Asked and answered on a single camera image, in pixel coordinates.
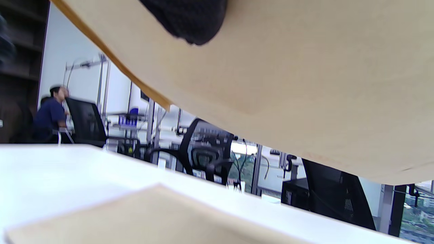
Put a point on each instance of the person's right hand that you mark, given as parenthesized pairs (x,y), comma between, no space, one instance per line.
(193,20)

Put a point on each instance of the brown paper envelope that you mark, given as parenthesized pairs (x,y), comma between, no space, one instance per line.
(305,84)
(152,217)

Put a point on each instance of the blue plastic basket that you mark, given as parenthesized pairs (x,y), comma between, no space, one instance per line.
(128,117)

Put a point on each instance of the dark shelf unit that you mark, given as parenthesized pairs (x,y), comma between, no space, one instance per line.
(20,67)

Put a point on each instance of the black computer tower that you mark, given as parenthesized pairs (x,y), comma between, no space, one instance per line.
(295,193)

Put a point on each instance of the black clamp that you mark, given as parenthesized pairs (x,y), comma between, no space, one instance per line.
(414,193)

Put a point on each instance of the aluminium frame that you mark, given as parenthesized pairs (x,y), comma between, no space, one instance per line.
(103,84)

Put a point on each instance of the aluminium post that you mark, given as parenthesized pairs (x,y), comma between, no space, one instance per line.
(257,169)

